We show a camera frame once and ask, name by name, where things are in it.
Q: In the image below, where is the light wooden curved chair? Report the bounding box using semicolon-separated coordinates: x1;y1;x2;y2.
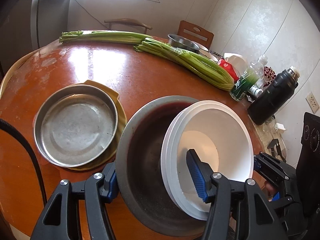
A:
0;46;48;98

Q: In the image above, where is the steel bowl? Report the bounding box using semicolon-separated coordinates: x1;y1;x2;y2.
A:
115;95;213;238

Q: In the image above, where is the red flower decoration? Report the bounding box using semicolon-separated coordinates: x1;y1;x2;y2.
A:
261;66;276;83

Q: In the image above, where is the black metal clip tool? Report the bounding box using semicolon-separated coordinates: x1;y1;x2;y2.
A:
267;139;287;162

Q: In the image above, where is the refrigerator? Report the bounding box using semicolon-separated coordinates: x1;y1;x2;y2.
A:
30;0;72;48

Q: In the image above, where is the white plastic bag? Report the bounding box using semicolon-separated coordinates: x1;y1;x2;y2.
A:
224;52;248;68

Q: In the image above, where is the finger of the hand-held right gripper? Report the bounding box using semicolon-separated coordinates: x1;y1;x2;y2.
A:
253;151;297;189

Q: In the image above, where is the small steel dish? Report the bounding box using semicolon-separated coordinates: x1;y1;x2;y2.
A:
197;47;219;62

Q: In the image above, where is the black cable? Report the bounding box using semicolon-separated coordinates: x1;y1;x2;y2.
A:
0;119;48;205

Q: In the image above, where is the wall power outlet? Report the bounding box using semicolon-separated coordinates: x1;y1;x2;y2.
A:
306;92;318;114

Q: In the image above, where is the clear bottle with green label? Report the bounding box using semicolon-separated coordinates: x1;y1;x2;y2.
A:
229;54;268;102

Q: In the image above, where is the small white-capped bottle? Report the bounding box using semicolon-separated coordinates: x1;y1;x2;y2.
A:
250;85;263;97

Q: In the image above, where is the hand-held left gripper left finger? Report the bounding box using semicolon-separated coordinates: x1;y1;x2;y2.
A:
31;162;118;240

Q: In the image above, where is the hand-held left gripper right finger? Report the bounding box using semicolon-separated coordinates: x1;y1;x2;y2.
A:
186;149;282;240

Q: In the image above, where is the wooden chair with cutout back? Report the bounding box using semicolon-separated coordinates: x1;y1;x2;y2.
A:
177;20;214;50

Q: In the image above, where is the black thermos flask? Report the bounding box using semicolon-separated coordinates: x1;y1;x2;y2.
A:
247;66;300;126

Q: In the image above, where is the yellow shell-shaped plate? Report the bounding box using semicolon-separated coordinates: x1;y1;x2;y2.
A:
59;79;128;172

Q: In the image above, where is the red packet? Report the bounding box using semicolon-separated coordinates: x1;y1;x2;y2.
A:
217;59;242;79

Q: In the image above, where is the wrapped celery bunch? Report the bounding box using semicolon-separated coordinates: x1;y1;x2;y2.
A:
133;38;235;92

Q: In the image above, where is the small steel basin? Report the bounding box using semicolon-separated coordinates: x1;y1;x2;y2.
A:
167;34;199;53

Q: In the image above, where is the black induction cooker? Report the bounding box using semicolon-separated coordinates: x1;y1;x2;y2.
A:
296;112;320;195

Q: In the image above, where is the dark curved-back chair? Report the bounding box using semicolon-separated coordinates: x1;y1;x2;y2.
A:
104;18;153;32

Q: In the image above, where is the steel pan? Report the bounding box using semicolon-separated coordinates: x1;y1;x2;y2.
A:
34;84;118;168

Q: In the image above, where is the glass jar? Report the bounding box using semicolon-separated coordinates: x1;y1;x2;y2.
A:
261;116;277;133

